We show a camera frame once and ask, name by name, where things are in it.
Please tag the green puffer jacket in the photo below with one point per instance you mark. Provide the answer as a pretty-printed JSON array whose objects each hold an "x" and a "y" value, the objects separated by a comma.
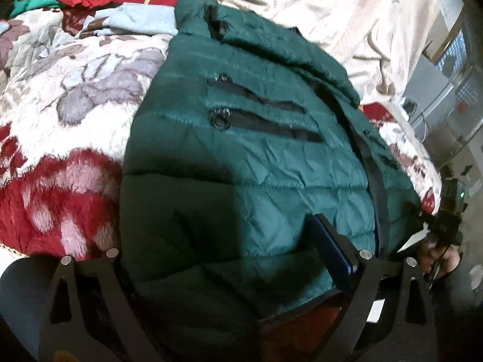
[{"x": 226, "y": 158}]

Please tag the green cloth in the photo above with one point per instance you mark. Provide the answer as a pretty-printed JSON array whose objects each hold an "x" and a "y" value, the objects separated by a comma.
[{"x": 32, "y": 5}]

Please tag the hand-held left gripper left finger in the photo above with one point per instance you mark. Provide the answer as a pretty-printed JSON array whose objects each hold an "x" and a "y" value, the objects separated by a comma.
[{"x": 90, "y": 269}]

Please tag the grey cabinet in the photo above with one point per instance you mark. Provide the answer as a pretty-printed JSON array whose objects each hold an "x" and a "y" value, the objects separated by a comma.
[{"x": 426, "y": 94}]

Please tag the person's right hand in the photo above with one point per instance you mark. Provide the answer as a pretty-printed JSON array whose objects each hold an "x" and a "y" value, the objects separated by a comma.
[{"x": 434, "y": 258}]

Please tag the floral plush blanket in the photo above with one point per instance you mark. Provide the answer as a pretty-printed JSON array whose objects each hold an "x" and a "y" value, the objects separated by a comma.
[{"x": 75, "y": 83}]

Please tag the window with grille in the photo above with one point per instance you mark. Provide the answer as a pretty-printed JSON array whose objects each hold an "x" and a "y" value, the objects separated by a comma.
[{"x": 462, "y": 56}]

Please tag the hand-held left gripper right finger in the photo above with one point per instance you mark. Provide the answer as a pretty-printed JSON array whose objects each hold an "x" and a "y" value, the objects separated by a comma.
[{"x": 336, "y": 252}]

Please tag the cream bed sheet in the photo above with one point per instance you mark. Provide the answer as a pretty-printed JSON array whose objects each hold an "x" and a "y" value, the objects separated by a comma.
[{"x": 302, "y": 3}]

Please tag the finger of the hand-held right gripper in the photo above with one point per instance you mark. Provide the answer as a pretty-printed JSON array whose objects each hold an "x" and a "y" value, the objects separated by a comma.
[{"x": 419, "y": 215}]

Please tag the light blue towel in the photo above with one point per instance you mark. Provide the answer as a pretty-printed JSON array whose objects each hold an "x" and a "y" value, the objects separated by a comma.
[{"x": 132, "y": 19}]

